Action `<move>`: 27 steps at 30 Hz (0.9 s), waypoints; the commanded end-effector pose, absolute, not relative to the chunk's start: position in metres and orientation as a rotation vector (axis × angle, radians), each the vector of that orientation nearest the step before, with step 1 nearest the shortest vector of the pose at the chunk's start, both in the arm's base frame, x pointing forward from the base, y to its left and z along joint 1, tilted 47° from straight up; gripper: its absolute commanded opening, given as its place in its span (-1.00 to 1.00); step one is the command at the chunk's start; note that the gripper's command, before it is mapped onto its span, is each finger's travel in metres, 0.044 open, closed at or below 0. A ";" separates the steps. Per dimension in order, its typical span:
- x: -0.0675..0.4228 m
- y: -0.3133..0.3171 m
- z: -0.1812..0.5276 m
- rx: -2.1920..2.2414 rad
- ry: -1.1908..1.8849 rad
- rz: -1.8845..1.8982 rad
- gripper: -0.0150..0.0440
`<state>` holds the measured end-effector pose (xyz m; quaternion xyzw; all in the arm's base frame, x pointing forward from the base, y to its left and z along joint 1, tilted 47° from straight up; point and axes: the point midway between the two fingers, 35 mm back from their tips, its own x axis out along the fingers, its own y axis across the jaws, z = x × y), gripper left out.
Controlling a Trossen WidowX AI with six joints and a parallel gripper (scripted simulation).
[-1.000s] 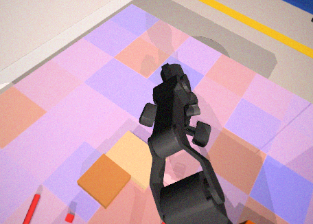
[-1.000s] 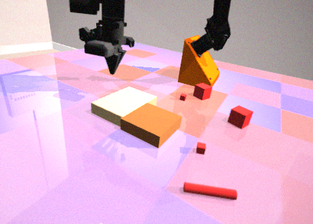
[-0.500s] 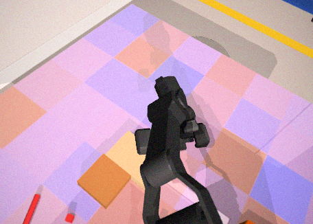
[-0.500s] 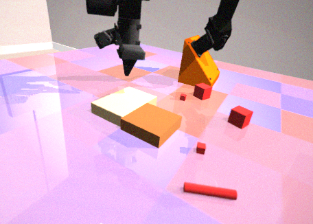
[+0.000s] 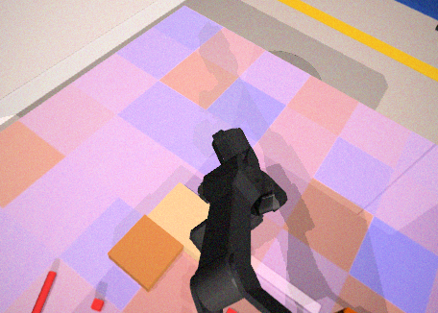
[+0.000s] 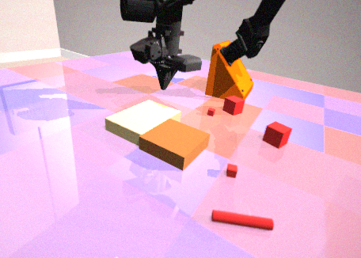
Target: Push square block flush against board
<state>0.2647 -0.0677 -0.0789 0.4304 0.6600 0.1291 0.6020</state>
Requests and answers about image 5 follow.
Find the red long bar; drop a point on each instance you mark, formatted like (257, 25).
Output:
(44, 292)

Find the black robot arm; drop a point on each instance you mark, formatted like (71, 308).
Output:
(235, 190)

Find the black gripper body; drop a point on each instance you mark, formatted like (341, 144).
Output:
(197, 234)

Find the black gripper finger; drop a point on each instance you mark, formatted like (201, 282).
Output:
(257, 224)

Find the orange square block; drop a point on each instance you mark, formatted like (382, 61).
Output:
(145, 252)

